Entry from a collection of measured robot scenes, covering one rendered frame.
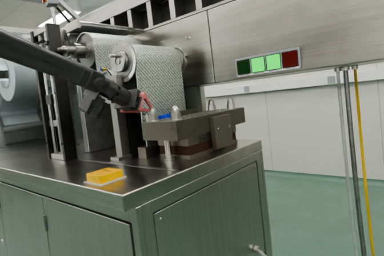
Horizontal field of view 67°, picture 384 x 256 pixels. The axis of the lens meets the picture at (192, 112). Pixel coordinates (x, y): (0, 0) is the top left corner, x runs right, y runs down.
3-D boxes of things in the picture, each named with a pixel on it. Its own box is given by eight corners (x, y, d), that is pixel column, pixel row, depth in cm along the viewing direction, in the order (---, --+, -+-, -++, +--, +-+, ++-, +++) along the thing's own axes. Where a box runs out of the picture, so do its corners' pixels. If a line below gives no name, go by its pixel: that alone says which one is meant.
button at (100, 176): (86, 182, 79) (85, 173, 79) (108, 175, 84) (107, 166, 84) (100, 185, 74) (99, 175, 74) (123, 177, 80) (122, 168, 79)
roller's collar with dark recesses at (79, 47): (70, 59, 119) (67, 43, 119) (83, 59, 124) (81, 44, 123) (78, 56, 115) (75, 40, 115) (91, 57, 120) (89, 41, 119)
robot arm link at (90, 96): (100, 76, 81) (80, 66, 85) (79, 112, 80) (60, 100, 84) (124, 91, 92) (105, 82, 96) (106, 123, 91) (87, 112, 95)
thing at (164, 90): (142, 124, 103) (135, 71, 102) (186, 115, 120) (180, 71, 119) (143, 124, 102) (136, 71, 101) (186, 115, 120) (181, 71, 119)
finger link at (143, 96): (154, 119, 99) (134, 107, 93) (140, 119, 104) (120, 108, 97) (159, 100, 101) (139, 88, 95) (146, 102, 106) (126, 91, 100)
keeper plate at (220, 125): (212, 149, 100) (209, 117, 99) (228, 143, 107) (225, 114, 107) (218, 149, 98) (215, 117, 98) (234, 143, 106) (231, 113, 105)
